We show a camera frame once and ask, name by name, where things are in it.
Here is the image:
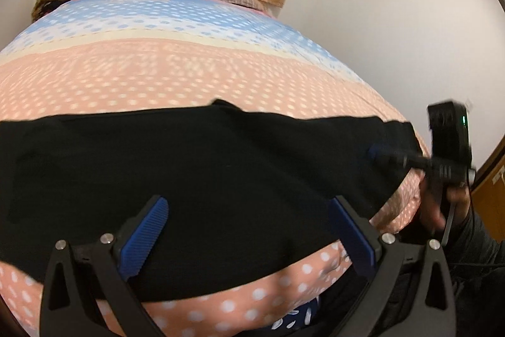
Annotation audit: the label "polka dot bed sheet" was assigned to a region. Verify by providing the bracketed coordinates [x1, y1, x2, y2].
[0, 0, 431, 337]

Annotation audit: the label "person's right hand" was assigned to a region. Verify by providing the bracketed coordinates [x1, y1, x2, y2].
[418, 175, 472, 233]

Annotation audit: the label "brown wooden furniture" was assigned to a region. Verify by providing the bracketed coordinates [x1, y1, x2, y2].
[471, 139, 505, 244]

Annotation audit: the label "brown patterned bag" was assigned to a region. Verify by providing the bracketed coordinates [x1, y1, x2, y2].
[31, 0, 75, 21]

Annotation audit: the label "blue patterned cloth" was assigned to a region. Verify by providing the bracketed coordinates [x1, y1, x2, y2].
[270, 299, 321, 334]

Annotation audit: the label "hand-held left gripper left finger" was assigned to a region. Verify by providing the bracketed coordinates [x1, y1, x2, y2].
[39, 196, 169, 337]

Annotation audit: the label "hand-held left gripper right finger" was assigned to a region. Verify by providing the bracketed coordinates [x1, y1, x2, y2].
[329, 195, 458, 337]

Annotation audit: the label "black pants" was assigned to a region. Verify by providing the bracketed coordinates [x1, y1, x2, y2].
[0, 99, 424, 302]

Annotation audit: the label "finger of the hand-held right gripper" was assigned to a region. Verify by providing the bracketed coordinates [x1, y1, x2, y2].
[367, 143, 431, 174]

